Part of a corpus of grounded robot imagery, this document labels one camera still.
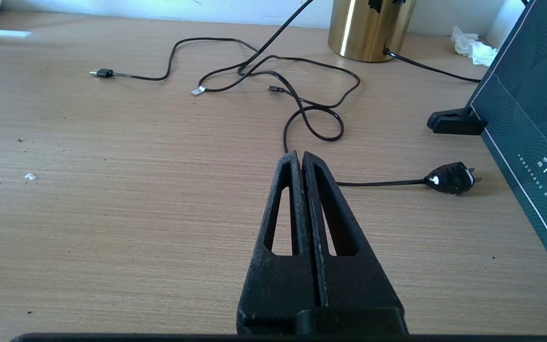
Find brass desk lamp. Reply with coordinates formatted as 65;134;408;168
328;0;417;63

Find thin black USB cable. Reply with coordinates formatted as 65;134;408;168
89;37;361;109

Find black cable with white tip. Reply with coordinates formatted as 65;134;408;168
191;0;313;95

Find black lamp power cord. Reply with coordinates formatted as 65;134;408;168
283;0;530;195

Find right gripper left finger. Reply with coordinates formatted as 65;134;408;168
236;151;321;335

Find dark picture frame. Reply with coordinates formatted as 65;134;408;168
427;0;547;300

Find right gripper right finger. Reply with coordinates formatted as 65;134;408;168
296;151;408;335

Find crumpled white tissue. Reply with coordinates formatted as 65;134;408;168
451;26;498;66

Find black lamp cord switch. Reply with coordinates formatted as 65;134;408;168
368;0;406;12

